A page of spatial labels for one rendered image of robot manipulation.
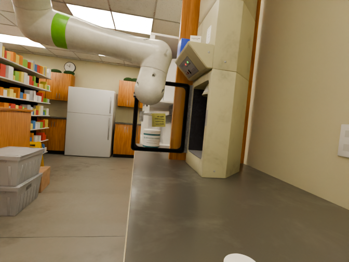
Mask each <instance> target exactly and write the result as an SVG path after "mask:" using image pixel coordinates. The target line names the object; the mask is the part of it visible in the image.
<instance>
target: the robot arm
mask: <svg viewBox="0 0 349 262"><path fill-rule="evenodd" d="M12 3H13V6H14V11H15V16H16V21H17V25H18V28H19V30H20V31H21V33H22V34H23V35H24V36H25V37H26V38H28V39H29V40H31V41H33V42H36V43H40V44H44V45H48V46H53V47H58V48H63V49H68V50H69V51H78V52H83V53H90V54H96V55H102V56H107V57H111V58H116V59H119V60H123V61H127V62H130V63H135V64H138V65H140V72H139V75H138V78H137V81H136V84H135V92H133V97H134V98H137V99H138V100H139V101H140V102H141V103H143V104H145V105H146V106H148V105H154V104H157V103H158V102H160V101H161V99H162V98H163V96H164V91H165V84H166V77H167V73H168V70H169V66H170V63H171V60H172V52H171V49H170V47H169V45H168V44H167V43H165V42H164V41H161V40H155V39H151V38H144V37H138V36H134V35H130V34H125V33H122V32H117V31H114V30H111V29H107V28H104V27H101V26H99V25H96V24H93V23H91V22H88V21H86V20H83V19H81V18H79V17H76V16H71V15H68V14H65V13H62V12H59V11H56V10H54V9H53V7H52V3H51V0H12Z"/></svg>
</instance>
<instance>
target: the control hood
mask: <svg viewBox="0 0 349 262"><path fill-rule="evenodd" d="M213 53H214V45H212V44H205V43H199V42H192V41H188V42H187V44H186V45H185V47H184V48H183V50H182V51H181V53H180V54H179V56H178V57H177V59H176V60H175V64H176V65H177V66H178V68H179V69H180V70H181V71H182V73H183V74H184V75H185V77H186V78H187V79H188V80H189V81H194V80H195V79H197V78H198V77H200V76H201V75H203V74H204V73H206V72H207V71H209V70H210V69H212V64H213ZM187 56H188V57H189V59H190V60H191V61H192V63H193V64H194V66H196V68H197V69H198V72H197V73H195V74H194V75H193V76H191V77H190V78H188V77H187V76H186V74H185V73H184V72H183V70H182V69H181V68H180V67H179V65H180V64H181V63H182V62H183V60H184V59H185V58H186V57H187Z"/></svg>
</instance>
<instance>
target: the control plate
mask: <svg viewBox="0 0 349 262"><path fill-rule="evenodd" d="M187 62H188V63H187ZM185 64H186V65H185ZM179 67H180V68H181V69H182V70H183V72H184V73H185V74H186V76H187V77H188V78H190V77H191V76H193V75H194V74H195V73H197V72H198V69H197V68H196V66H194V64H193V63H192V61H191V60H190V59H189V57H188V56H187V57H186V58H185V59H184V60H183V62H182V63H181V64H180V65H179ZM192 68H193V69H192ZM190 69H192V70H191V71H190V72H191V73H190V72H189V71H188V70H190ZM187 72H188V73H189V74H187Z"/></svg>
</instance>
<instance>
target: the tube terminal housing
mask: <svg viewBox="0 0 349 262"><path fill-rule="evenodd" d="M210 26H211V35H210V43H209V44H212V45H214V53H213V64H212V69H210V70H209V71H207V72H206V73H204V74H203V75H201V76H200V77H198V78H197V79H195V80H194V81H193V85H194V86H193V90H194V89H202V90H205V88H206V87H207V85H208V84H209V87H208V97H207V108H206V110H208V115H207V126H205V129H204V140H203V150H202V158H201V159H199V158H198V157H196V156H195V155H193V154H192V153H191V152H189V151H188V148H187V153H186V159H185V162H187V163H188V165H189V166H190V167H191V168H192V169H193V170H194V171H196V172H197V173H198V174H199V175H200V176H201V177H207V178H227V177H229V176H231V175H233V174H235V173H237V172H239V168H240V158H241V149H242V143H243V133H244V124H245V114H246V104H247V95H248V85H249V75H250V66H251V56H252V46H253V37H254V27H255V20H254V18H253V17H252V15H251V13H250V11H249V10H248V8H247V6H246V4H245V3H244V1H240V0H217V1H216V2H215V4H214V5H213V7H212V8H211V10H210V11H209V13H208V14H207V16H206V17H205V19H204V20H203V22H202V23H201V24H200V26H199V27H198V31H197V36H202V37H201V43H206V37H207V29H208V28H209V27H210Z"/></svg>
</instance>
